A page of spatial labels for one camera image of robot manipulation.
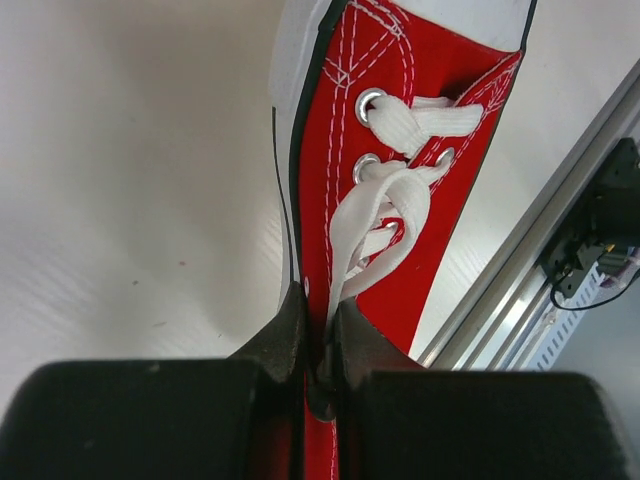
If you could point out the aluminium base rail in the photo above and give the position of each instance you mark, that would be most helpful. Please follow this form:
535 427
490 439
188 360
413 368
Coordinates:
492 327

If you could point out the red sneaker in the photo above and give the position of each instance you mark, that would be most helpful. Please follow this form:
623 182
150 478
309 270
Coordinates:
382 115

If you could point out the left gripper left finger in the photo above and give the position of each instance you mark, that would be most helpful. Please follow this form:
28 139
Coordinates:
239 417

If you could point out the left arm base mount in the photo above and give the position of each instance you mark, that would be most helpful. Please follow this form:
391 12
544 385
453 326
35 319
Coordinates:
602 226

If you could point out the white slotted cable duct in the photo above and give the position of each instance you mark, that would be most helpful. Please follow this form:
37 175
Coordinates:
557 326

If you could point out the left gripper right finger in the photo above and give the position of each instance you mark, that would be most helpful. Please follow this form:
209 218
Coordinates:
399 420

